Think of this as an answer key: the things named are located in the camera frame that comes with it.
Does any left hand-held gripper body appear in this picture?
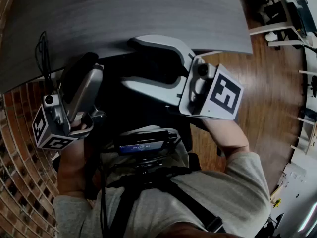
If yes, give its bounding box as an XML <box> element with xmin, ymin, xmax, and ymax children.
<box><xmin>32</xmin><ymin>93</ymin><xmax>107</xmax><ymax>150</ymax></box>

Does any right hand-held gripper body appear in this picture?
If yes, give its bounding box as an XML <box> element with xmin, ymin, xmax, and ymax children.
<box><xmin>178</xmin><ymin>55</ymin><xmax>245</xmax><ymax>120</ymax></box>

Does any person's left forearm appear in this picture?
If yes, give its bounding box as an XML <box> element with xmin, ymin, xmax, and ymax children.
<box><xmin>56</xmin><ymin>137</ymin><xmax>100</xmax><ymax>198</ymax></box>

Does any person's right forearm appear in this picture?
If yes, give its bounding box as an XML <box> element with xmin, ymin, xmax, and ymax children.
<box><xmin>201</xmin><ymin>116</ymin><xmax>251</xmax><ymax>159</ymax></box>

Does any person's left hand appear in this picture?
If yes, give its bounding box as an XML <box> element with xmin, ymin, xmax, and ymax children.
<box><xmin>70</xmin><ymin>119</ymin><xmax>89</xmax><ymax>131</ymax></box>

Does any black device with screen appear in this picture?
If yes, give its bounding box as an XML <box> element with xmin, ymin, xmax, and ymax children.
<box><xmin>115</xmin><ymin>129</ymin><xmax>182</xmax><ymax>156</ymax></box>

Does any white desk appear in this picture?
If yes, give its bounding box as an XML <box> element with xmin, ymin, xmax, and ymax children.
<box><xmin>248</xmin><ymin>0</ymin><xmax>313</xmax><ymax>47</ymax></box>

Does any white shelf unit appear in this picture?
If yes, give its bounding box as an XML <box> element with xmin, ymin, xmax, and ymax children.
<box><xmin>289</xmin><ymin>68</ymin><xmax>317</xmax><ymax>156</ymax></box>

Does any person's grey shirt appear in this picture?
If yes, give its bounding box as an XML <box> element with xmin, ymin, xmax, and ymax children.
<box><xmin>53</xmin><ymin>125</ymin><xmax>272</xmax><ymax>238</ymax></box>

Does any black chest harness strap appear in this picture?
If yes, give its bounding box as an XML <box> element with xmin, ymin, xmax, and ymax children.
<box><xmin>106</xmin><ymin>166</ymin><xmax>226</xmax><ymax>234</ymax></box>

